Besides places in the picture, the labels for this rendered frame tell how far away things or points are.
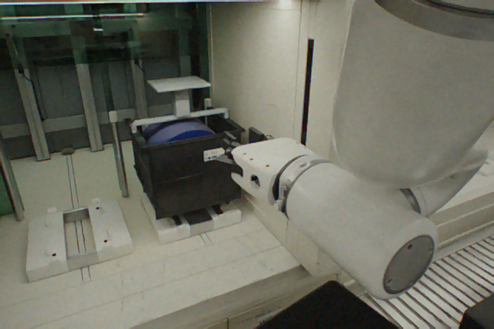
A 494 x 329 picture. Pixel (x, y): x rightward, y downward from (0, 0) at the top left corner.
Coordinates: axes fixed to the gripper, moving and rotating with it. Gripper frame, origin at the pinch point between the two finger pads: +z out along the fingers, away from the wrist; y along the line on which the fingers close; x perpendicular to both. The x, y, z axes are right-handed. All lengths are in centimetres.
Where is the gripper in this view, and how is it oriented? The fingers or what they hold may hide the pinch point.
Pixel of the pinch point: (243, 141)
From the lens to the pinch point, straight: 56.3
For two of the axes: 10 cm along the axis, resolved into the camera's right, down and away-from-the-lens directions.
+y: 8.9, -1.9, 4.1
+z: -4.5, -3.8, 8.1
